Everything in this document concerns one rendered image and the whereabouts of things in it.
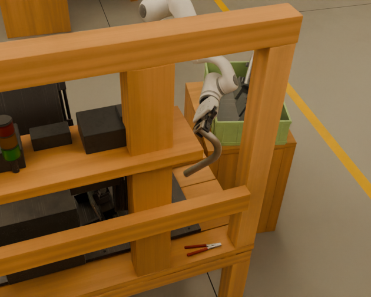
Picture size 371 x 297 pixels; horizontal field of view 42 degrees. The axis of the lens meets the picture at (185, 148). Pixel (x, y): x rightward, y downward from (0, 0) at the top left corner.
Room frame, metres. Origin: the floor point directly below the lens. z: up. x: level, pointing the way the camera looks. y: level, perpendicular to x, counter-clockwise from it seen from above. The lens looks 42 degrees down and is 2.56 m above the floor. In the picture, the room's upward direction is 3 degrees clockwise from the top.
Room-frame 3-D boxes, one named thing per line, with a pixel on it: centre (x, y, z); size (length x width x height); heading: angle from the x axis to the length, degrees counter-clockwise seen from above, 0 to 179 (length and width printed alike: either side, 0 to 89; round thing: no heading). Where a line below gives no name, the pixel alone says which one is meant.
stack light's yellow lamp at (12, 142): (1.02, 0.50, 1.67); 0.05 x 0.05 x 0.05
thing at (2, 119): (1.02, 0.50, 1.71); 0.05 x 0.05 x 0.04
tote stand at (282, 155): (2.37, -0.30, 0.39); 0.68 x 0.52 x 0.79; 12
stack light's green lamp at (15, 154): (1.02, 0.50, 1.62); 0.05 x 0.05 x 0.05
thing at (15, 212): (1.17, 0.55, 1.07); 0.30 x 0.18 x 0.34; 112
